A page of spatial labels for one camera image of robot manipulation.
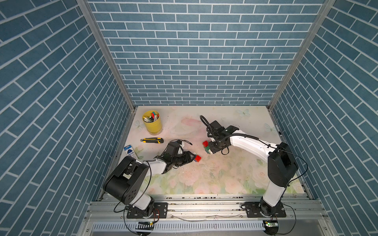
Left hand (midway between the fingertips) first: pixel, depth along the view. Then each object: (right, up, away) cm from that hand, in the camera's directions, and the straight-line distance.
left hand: (196, 159), depth 89 cm
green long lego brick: (+7, +5, +5) cm, 10 cm away
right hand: (+11, +7, 0) cm, 13 cm away
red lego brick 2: (+6, +8, +8) cm, 13 cm away
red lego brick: (+1, +1, 0) cm, 1 cm away
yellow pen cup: (-30, +24, +10) cm, 39 cm away
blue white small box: (-44, +4, +6) cm, 44 cm away
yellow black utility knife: (-30, +10, +10) cm, 33 cm away
